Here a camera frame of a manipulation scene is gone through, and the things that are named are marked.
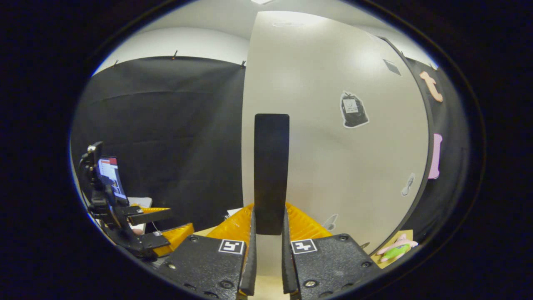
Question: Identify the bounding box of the pink star plush toy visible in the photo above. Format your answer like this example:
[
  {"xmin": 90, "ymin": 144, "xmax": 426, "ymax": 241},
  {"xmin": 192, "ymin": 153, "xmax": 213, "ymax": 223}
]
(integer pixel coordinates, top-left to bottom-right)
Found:
[{"xmin": 376, "ymin": 233, "xmax": 418, "ymax": 263}]

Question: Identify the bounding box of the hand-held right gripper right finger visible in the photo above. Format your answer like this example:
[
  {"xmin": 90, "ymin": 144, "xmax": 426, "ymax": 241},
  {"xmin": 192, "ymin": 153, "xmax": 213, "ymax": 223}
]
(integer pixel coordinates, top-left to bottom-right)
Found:
[{"xmin": 282, "ymin": 202, "xmax": 381, "ymax": 300}]

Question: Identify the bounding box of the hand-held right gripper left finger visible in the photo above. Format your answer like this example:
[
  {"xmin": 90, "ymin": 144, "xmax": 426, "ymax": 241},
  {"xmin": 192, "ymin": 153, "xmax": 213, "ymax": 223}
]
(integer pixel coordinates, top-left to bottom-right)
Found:
[{"xmin": 156, "ymin": 203, "xmax": 257, "ymax": 300}]

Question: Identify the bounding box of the grey cabinet door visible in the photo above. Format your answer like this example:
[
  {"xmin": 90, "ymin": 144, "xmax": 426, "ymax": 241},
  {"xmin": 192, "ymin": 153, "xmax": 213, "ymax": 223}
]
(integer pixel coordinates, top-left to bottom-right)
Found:
[{"xmin": 242, "ymin": 10, "xmax": 429, "ymax": 278}]

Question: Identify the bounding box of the black backdrop cloth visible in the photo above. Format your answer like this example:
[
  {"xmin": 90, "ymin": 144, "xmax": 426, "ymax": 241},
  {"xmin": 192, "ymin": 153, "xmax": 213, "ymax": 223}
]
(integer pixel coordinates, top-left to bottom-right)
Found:
[{"xmin": 70, "ymin": 56, "xmax": 471, "ymax": 250}]

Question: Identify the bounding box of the black door handle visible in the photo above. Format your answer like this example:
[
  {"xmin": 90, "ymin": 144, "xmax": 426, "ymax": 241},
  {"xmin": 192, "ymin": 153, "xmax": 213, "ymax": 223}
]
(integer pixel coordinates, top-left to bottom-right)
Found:
[{"xmin": 254, "ymin": 113, "xmax": 290, "ymax": 236}]

